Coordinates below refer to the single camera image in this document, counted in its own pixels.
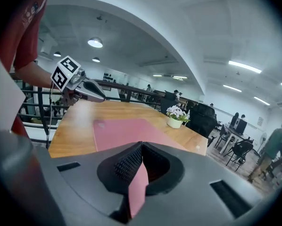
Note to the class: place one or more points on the black mesh office chair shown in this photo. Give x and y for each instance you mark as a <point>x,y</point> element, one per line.
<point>167,102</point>

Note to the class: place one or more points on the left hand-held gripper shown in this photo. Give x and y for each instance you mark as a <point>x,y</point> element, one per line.
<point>65,72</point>

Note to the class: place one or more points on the black computer case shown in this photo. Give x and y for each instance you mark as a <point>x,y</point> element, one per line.
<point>241,126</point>

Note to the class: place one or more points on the person's left hand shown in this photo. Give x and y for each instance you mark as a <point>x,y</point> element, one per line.
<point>69,98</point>

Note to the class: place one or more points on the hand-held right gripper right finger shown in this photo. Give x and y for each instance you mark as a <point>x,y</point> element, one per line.
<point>190,196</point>

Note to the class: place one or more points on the white pot with pink flowers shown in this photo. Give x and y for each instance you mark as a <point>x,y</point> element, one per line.
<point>174,123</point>

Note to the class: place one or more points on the person in red shirt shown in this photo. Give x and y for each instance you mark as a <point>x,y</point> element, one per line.
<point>20,32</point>

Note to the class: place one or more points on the round pendant ceiling lamp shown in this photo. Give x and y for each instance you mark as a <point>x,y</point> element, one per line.
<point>96,59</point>
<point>95,43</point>
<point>57,54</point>

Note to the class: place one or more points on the cluster of black wall objects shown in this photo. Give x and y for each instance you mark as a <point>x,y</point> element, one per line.
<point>109,77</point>

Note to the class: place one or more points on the black padded office chair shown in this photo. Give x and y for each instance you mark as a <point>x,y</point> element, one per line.
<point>202,121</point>

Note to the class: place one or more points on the pink desk mat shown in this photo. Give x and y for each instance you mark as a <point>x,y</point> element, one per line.
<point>122,132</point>

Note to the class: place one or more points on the black railing with dark handrail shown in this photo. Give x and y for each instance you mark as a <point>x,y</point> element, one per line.
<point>43,116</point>

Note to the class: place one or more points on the black folding chair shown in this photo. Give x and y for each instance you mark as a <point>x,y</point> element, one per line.
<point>243,147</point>

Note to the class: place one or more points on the brown desk with white legs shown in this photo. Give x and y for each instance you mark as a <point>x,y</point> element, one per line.
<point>230,132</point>

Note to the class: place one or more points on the black side chair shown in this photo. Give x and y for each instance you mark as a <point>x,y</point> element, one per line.
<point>222,135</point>

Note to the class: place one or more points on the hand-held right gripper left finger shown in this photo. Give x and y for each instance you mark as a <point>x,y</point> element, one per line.
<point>84,178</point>

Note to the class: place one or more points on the linear ceiling light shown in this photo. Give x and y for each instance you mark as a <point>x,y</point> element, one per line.
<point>232,88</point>
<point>244,66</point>
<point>261,100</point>

